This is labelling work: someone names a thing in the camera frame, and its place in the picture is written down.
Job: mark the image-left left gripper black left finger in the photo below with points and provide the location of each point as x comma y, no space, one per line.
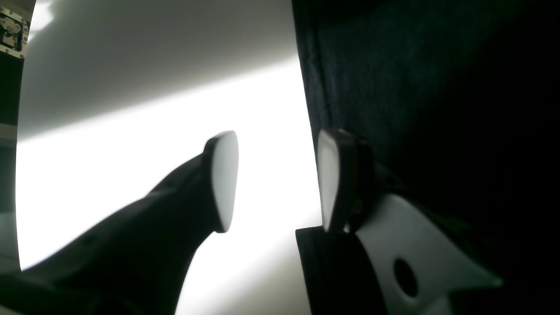
135,261

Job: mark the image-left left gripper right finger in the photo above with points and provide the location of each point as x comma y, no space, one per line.
417,266

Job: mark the black T-shirt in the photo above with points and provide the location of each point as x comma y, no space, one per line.
460,99

